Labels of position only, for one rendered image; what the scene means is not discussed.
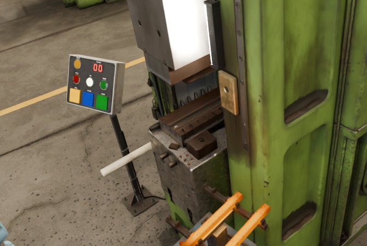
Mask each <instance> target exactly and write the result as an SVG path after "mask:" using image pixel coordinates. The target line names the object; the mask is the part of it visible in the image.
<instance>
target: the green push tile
mask: <svg viewBox="0 0 367 246"><path fill-rule="evenodd" d="M108 98H109V97H108V96H103V95H97V102H96V108H98V109H102V110H108Z"/></svg>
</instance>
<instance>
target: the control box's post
mask: <svg viewBox="0 0 367 246"><path fill-rule="evenodd" d="M109 116H110V119H111V123H112V125H113V128H114V131H115V134H116V138H117V141H118V144H119V147H120V149H121V150H122V151H123V150H125V149H126V148H127V147H126V144H125V140H124V138H123V135H122V131H121V128H120V124H119V121H118V118H117V114H113V115H111V114H109ZM121 153H122V157H124V156H126V155H128V151H127V150H126V151H124V152H121ZM126 169H127V172H128V175H129V178H130V179H131V180H132V179H134V178H135V174H134V171H133V167H132V164H131V162H129V163H127V164H126ZM131 184H132V188H133V191H134V194H135V195H136V197H137V200H138V202H140V201H139V198H138V195H140V197H141V199H142V196H141V193H140V190H139V187H138V183H137V180H136V179H134V180H132V181H131ZM142 200H143V199H142Z"/></svg>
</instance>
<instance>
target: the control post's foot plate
mask: <svg viewBox="0 0 367 246"><path fill-rule="evenodd" d="M141 190H142V193H143V196H145V197H146V196H153V195H152V193H151V192H150V191H149V190H148V189H147V188H146V187H145V186H143V185H142V184H141ZM140 193H141V192H140ZM141 196H142V195H141ZM138 198H139V201H140V202H138V200H137V197H136V195H135V194H134V192H133V193H131V194H129V195H128V196H126V197H124V198H123V199H122V200H121V201H122V203H123V204H124V205H125V206H126V207H127V209H128V210H129V211H130V212H131V213H132V215H133V216H137V215H139V214H141V213H142V212H145V211H147V210H148V209H149V208H150V207H152V206H154V205H155V204H156V203H158V202H159V200H158V199H157V198H155V197H147V198H143V197H142V199H143V200H142V199H141V197H140V195H138Z"/></svg>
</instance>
